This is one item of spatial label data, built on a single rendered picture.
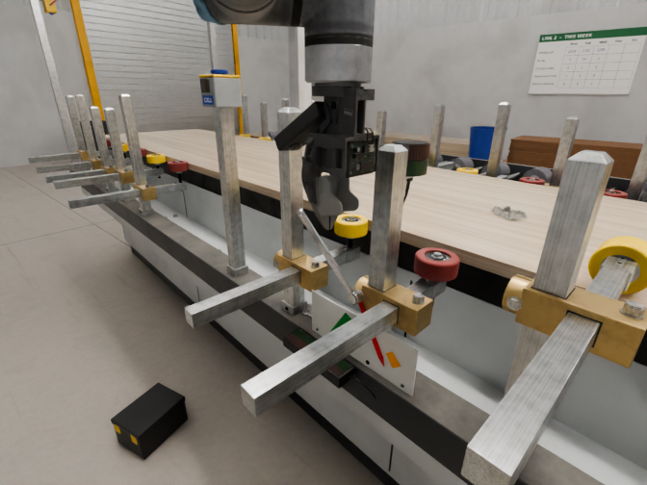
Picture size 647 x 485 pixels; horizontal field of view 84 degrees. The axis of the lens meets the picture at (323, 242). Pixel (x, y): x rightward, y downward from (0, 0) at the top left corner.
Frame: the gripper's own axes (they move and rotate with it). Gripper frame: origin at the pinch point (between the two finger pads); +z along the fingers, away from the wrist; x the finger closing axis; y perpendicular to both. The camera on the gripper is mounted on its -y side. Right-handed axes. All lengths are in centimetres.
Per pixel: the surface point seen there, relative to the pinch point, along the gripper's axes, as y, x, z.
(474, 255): 14.1, 26.6, 9.6
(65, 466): -80, -44, 100
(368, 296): 5.6, 5.4, 14.0
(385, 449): -2, 28, 80
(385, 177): 6.8, 6.0, -7.3
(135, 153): -117, 7, 4
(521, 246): 19.1, 36.7, 9.1
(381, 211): 6.6, 6.1, -1.9
